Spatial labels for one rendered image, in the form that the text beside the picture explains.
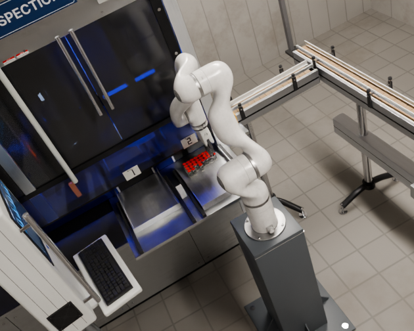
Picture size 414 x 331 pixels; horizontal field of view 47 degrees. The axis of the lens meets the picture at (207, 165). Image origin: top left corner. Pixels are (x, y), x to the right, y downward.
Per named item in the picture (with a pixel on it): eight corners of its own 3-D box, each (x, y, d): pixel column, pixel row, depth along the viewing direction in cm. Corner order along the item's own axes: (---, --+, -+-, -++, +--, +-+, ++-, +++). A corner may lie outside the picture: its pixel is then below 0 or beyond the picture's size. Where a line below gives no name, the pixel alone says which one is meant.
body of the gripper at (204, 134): (210, 125, 224) (217, 142, 231) (201, 115, 231) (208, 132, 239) (196, 132, 223) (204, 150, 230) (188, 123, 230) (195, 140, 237)
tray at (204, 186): (177, 173, 254) (175, 169, 252) (219, 150, 258) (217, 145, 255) (204, 211, 229) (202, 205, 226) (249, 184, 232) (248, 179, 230)
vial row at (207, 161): (187, 174, 251) (184, 168, 248) (216, 157, 253) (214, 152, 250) (189, 176, 249) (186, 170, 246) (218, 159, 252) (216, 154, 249)
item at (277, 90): (222, 139, 269) (214, 118, 259) (210, 127, 281) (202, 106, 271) (321, 83, 279) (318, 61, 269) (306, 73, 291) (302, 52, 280)
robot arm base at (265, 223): (294, 227, 208) (286, 199, 196) (256, 248, 206) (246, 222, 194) (273, 201, 222) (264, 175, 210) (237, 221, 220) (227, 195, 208)
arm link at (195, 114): (192, 129, 222) (209, 119, 223) (183, 107, 213) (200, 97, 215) (184, 121, 228) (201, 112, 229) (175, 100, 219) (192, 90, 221)
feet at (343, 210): (335, 210, 316) (332, 196, 307) (395, 173, 323) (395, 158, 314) (343, 217, 310) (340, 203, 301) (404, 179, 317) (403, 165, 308)
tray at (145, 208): (116, 194, 257) (114, 190, 254) (158, 171, 260) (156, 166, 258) (135, 234, 231) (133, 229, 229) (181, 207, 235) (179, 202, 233)
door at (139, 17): (123, 140, 233) (64, 35, 195) (198, 98, 239) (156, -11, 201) (123, 140, 232) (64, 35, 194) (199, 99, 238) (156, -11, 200)
